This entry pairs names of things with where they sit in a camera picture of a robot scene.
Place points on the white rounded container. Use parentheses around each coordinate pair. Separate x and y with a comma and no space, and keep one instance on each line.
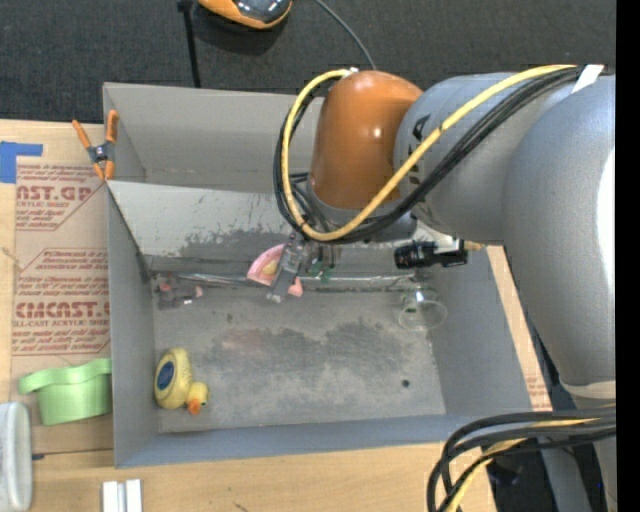
(14,455)

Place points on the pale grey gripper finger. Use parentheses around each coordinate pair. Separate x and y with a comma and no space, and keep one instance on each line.
(280,290)

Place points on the black cylinder on white bracket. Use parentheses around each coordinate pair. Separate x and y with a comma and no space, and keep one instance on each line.
(417,255)

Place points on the brown cardboard board red print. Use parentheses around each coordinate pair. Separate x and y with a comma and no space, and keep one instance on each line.
(55,250)

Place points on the light green plastic cup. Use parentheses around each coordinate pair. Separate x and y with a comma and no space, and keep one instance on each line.
(70,392)

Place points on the grey metal bin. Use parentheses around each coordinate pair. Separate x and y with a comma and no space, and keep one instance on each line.
(310,360)

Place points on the clear glass cup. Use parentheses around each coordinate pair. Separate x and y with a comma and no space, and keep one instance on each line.
(425,312)

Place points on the pink toy with yellow inside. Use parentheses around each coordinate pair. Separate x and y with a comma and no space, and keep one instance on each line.
(261,265)

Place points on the yellow toy duck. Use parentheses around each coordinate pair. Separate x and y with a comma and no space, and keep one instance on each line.
(172,377)

